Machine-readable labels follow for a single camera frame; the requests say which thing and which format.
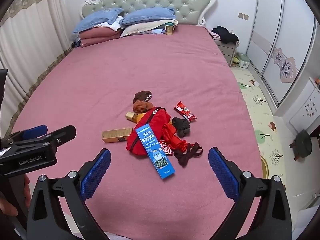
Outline gold L'Oreal box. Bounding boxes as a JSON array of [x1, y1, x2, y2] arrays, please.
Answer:
[[102, 127, 133, 143]]

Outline red zipper pouch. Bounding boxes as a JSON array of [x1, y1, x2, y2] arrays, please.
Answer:
[[126, 107, 171, 156]]

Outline red cloth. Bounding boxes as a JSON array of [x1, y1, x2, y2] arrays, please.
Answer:
[[162, 123, 188, 153]]

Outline blue nasal spray box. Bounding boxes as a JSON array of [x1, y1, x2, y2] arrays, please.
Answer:
[[135, 124, 175, 179]]

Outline amber bottle gold cap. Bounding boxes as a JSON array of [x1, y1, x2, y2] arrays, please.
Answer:
[[125, 112, 145, 124]]

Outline person's left hand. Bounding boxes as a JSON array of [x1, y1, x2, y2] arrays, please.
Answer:
[[0, 174, 32, 217]]

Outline pink bed sheet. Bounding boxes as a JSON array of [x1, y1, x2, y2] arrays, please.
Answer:
[[14, 24, 261, 239]]

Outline green round stool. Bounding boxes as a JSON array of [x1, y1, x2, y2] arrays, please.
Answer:
[[289, 129, 312, 161]]

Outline light brown sock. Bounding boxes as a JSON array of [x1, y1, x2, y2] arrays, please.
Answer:
[[132, 100, 153, 114]]

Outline white curtain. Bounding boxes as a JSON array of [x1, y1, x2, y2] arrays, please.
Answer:
[[1, 0, 73, 137]]

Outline pink folded blanket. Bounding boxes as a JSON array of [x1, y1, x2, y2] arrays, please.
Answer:
[[80, 27, 122, 47]]

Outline white cabinet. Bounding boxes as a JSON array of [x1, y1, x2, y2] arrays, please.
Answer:
[[276, 77, 319, 135]]

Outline cartoon play mat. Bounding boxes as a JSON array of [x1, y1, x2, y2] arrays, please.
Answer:
[[231, 67, 286, 184]]

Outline red white snack wrapper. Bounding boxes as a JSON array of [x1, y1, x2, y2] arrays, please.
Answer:
[[159, 140, 173, 155]]

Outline black sock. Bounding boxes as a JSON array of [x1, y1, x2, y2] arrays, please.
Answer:
[[172, 117, 190, 138]]

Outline red candy wrapper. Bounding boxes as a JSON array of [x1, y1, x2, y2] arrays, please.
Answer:
[[174, 101, 197, 122]]

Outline blue pillow left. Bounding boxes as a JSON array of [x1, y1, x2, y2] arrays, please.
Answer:
[[73, 8, 124, 34]]

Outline blue pillow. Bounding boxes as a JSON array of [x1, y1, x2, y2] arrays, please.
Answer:
[[121, 7, 176, 26], [73, 8, 124, 34]]

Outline cream pillow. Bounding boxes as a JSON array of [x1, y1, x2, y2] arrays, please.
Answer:
[[121, 20, 178, 37]]

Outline blue pillow right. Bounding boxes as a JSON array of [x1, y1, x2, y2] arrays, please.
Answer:
[[121, 7, 176, 26]]

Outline small bottle by pillows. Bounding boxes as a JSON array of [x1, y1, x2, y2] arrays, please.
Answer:
[[165, 22, 175, 35]]

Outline green white storage box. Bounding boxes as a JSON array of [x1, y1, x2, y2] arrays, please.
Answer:
[[236, 52, 251, 69]]

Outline grey nightstand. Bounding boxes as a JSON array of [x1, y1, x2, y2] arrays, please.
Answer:
[[214, 40, 238, 66]]

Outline black clothes on nightstand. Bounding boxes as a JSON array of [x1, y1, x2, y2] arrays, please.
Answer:
[[212, 25, 239, 44]]

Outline sliding wardrobe door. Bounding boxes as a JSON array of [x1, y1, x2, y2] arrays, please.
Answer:
[[247, 0, 315, 106]]

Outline dark maroon string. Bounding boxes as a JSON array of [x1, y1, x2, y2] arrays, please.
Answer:
[[173, 141, 203, 169]]

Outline wall switch plates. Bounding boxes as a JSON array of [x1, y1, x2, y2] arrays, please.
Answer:
[[238, 12, 249, 21]]

